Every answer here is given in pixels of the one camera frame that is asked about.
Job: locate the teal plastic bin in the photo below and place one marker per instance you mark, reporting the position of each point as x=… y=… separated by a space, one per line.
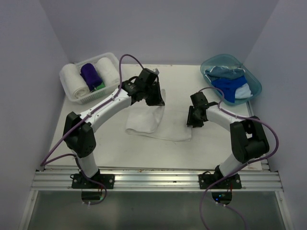
x=226 y=60

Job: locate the light blue towel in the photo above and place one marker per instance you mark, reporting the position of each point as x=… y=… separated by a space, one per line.
x=243 y=93

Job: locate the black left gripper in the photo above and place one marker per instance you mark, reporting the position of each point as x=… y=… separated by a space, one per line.
x=158 y=100

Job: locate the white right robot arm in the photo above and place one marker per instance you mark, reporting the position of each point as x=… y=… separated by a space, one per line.
x=248 y=139

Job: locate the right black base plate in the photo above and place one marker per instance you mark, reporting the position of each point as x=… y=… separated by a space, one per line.
x=207 y=179

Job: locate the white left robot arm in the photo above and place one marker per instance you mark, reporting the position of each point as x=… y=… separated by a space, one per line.
x=80 y=128

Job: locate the large white rolled towel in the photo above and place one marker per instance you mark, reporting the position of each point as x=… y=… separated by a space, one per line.
x=72 y=82

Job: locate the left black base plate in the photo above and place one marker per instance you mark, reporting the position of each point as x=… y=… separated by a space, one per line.
x=98 y=181

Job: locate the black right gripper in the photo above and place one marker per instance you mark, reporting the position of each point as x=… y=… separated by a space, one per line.
x=191 y=121

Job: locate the denim blue cloth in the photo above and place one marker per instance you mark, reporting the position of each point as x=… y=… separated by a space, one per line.
x=218 y=72

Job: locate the white plastic basket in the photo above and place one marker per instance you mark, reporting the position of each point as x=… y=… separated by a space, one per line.
x=102 y=92

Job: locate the aluminium rail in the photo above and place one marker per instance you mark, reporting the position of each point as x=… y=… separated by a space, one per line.
x=158 y=180

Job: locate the purple towel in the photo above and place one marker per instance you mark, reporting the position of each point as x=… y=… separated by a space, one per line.
x=90 y=76

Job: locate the green rolled towel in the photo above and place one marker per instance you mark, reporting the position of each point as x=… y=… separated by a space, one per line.
x=101 y=86

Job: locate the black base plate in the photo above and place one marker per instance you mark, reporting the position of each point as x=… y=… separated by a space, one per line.
x=207 y=179
x=98 y=181

